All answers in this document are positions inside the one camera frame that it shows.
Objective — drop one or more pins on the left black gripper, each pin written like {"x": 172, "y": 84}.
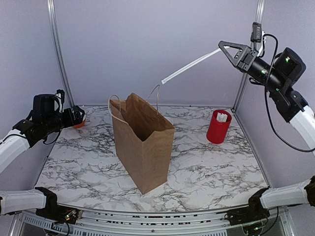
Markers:
{"x": 78, "y": 119}

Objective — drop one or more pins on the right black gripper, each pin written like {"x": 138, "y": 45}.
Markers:
{"x": 250, "y": 54}

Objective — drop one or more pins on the brown paper bag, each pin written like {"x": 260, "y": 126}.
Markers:
{"x": 143, "y": 140}

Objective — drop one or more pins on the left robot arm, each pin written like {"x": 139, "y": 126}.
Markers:
{"x": 47, "y": 116}

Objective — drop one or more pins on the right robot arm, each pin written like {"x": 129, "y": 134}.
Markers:
{"x": 278, "y": 79}

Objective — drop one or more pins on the orange white bowl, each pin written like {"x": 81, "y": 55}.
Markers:
{"x": 81, "y": 124}

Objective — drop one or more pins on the sugar packets in container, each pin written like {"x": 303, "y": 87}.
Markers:
{"x": 222, "y": 117}

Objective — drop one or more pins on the red cylindrical container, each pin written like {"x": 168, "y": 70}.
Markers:
{"x": 217, "y": 130}

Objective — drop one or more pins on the stack of paper cups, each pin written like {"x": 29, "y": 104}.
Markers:
{"x": 170, "y": 120}

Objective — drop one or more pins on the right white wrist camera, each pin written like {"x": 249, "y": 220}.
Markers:
{"x": 257, "y": 39}

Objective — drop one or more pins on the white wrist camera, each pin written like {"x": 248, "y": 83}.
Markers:
{"x": 257, "y": 39}
{"x": 60, "y": 96}

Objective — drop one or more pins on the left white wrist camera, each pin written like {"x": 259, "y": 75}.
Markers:
{"x": 60, "y": 96}

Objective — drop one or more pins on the right aluminium frame post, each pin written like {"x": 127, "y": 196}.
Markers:
{"x": 249, "y": 58}

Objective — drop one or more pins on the aluminium frame post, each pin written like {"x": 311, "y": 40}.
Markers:
{"x": 58, "y": 50}
{"x": 249, "y": 58}

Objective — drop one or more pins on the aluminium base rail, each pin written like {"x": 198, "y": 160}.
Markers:
{"x": 93, "y": 222}

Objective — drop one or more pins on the left aluminium frame post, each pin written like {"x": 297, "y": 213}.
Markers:
{"x": 58, "y": 50}

